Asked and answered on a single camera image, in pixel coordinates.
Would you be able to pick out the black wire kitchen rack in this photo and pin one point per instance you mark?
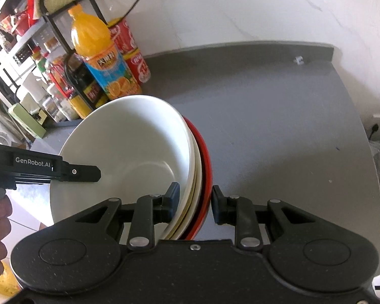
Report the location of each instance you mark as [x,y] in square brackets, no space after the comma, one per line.
[16,49]

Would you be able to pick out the red snack can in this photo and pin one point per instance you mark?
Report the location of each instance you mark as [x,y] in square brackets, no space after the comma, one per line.
[124,40]

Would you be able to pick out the red black bowl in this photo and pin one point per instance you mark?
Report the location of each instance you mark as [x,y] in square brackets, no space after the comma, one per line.
[200,215]

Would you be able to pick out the red plastic basket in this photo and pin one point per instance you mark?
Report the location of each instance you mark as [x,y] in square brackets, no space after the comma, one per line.
[18,23]

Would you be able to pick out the white patterned bowl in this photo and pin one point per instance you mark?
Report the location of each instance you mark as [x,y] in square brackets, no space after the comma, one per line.
[195,198]

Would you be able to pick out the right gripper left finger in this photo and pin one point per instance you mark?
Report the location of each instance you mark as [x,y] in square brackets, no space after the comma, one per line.
[150,210]

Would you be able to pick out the orange juice bottle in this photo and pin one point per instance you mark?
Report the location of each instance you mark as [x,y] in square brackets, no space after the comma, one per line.
[93,43]

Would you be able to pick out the green label sauce bottle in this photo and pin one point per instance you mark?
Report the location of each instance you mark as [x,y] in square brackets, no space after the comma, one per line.
[40,61]

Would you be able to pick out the small white cap jar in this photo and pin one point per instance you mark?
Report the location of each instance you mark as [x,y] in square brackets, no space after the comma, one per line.
[67,109]

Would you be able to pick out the small spice jar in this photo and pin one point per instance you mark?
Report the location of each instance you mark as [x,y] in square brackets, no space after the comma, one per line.
[50,106]

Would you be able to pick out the small white wall clip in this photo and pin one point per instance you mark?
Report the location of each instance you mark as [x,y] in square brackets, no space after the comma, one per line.
[299,60]

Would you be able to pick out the white squeeze bottle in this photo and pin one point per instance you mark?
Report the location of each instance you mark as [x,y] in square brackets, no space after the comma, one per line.
[34,86]

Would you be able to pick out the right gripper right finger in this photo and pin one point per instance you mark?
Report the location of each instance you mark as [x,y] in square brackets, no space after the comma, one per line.
[239,212]

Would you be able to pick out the dark soy sauce bottle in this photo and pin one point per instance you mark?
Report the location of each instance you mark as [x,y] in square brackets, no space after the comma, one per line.
[83,81]

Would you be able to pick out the green cardboard box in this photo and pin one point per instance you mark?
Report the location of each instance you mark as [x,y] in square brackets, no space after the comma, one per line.
[22,116]

